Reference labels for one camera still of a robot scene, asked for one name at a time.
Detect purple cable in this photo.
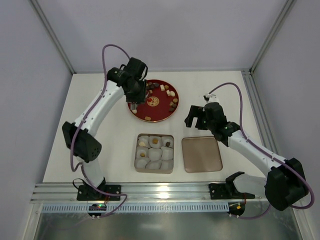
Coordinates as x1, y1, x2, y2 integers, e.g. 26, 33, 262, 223
69, 44, 131, 218
208, 82, 315, 220

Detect caramel brown chocolate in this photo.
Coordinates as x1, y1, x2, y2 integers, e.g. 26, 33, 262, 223
152, 138, 159, 145

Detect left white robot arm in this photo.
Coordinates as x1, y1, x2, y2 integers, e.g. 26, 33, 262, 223
62, 57, 148, 193

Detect gold tin box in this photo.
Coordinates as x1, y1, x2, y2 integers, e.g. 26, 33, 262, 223
133, 133, 175, 174

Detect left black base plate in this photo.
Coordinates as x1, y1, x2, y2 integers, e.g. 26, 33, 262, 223
76, 184, 121, 201

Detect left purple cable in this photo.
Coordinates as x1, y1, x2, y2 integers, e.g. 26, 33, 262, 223
69, 44, 131, 218

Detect aluminium front rail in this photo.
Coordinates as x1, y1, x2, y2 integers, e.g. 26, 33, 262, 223
30, 181, 251, 202

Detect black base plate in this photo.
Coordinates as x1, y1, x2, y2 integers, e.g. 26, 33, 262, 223
208, 182, 245, 200
76, 184, 121, 201

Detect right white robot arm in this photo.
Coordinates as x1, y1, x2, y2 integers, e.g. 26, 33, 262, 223
184, 101, 314, 211

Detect white heart chocolate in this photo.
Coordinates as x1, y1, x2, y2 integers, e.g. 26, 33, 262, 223
166, 90, 176, 97

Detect red round tray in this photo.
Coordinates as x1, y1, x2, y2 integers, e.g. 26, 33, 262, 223
127, 79, 180, 123

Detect gold tin lid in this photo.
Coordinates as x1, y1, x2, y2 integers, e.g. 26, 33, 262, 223
181, 136, 223, 174

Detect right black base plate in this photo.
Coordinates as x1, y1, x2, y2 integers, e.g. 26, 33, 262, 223
208, 182, 245, 200

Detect perforated metal strip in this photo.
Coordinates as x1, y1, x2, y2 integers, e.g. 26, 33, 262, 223
42, 202, 229, 214

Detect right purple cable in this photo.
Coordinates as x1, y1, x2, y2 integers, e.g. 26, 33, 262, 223
208, 82, 315, 220

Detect metal serving tongs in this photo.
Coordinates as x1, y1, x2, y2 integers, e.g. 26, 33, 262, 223
129, 94, 149, 111

